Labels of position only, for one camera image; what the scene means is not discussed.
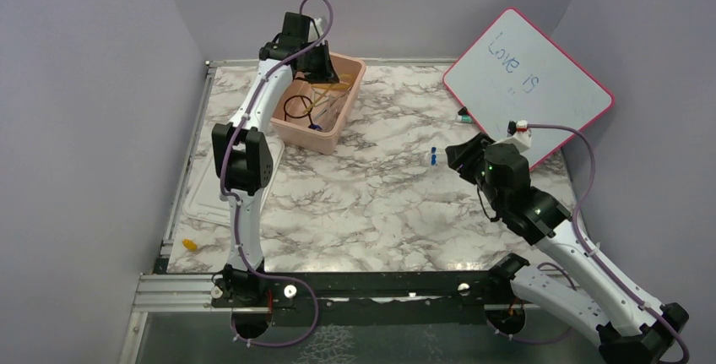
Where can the blue base measuring cylinder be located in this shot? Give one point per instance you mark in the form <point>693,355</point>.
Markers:
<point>315,127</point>

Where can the small yellow object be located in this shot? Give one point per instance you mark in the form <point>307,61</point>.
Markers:
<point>190,245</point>

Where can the black wire tripod stand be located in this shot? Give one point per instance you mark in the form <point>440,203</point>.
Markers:
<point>297,107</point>

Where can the pink framed whiteboard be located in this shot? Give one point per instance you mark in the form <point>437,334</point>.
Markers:
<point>514,72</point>

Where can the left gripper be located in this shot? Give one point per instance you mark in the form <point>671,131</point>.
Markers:
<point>325,73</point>

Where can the pink plastic bin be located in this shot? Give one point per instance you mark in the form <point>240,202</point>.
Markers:
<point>313,116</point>

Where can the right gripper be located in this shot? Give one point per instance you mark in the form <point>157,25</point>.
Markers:
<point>468,153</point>

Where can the yellow rubber tube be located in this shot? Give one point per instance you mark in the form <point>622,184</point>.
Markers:
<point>325,92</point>

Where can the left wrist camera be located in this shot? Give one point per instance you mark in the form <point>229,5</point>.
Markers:
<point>320,24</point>

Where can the green whiteboard marker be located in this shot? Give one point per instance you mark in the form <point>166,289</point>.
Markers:
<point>464,117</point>

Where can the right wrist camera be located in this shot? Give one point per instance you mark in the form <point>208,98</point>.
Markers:
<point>519,135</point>

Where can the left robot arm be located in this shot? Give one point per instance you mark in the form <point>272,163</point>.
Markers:
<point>243,159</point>

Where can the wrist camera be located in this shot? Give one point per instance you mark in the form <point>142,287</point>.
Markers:
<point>320,24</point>
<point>519,135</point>

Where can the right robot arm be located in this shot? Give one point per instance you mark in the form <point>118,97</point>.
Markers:
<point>625,322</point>

